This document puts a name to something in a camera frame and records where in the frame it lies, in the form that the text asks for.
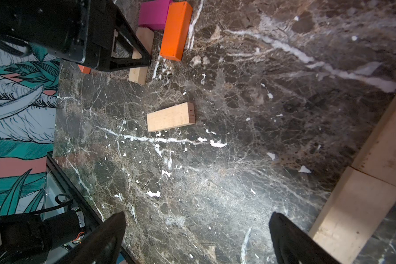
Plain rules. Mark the black front rail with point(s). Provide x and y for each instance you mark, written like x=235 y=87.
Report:
x=92 y=220

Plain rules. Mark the orange block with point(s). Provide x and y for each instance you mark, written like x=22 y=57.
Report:
x=84 y=69
x=176 y=30

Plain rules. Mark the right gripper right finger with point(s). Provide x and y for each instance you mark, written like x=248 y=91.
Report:
x=293 y=246

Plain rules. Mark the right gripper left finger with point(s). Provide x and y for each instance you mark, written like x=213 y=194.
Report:
x=102 y=246

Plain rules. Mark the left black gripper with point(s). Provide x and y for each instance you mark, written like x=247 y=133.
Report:
x=78 y=31

